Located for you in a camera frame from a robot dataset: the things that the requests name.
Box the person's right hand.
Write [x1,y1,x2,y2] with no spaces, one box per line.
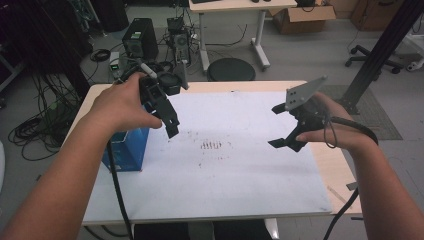
[295,91,373,156]

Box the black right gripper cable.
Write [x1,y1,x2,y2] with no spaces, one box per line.
[322,115,380,240]

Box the thin grey cable loop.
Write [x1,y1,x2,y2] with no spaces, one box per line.
[322,112,338,150]

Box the open cardboard box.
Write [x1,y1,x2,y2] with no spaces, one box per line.
[267,4,337,36]

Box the open computer case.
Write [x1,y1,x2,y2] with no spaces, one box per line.
[165,16,193,65]

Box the blue cardboard box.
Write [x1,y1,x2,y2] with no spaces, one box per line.
[101,105,151,173]

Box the person's left hand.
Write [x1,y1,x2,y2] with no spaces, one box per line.
[86,72,164,135]

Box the grey floor mat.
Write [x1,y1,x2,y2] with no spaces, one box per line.
[319,84,404,141]

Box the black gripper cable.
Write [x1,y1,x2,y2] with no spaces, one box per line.
[105,139,135,240]
[322,115,380,240]

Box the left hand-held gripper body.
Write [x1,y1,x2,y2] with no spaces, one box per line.
[114,59,190,115]

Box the black metal post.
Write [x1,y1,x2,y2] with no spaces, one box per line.
[337,0,424,115]

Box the white power device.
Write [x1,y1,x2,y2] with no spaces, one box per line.
[108,51,121,73]

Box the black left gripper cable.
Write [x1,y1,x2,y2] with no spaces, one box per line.
[105,139,135,240]

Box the black curtain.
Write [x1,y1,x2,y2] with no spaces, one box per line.
[0,0,96,99]

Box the black computer tower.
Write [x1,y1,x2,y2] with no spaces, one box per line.
[121,17,160,62]

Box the wooden table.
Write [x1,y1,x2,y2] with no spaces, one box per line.
[63,79,363,226]

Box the black office chair base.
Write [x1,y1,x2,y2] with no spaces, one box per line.
[344,44,405,75]

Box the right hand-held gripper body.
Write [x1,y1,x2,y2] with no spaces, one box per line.
[285,75,330,134]

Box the white desk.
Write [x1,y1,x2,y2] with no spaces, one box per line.
[188,0,298,73]

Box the black round stool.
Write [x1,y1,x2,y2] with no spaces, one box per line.
[206,57,257,83]

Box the bundle of black floor cables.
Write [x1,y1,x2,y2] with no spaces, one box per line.
[7,71,83,162]

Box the brown cardboard box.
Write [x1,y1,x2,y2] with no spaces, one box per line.
[349,0,406,33]

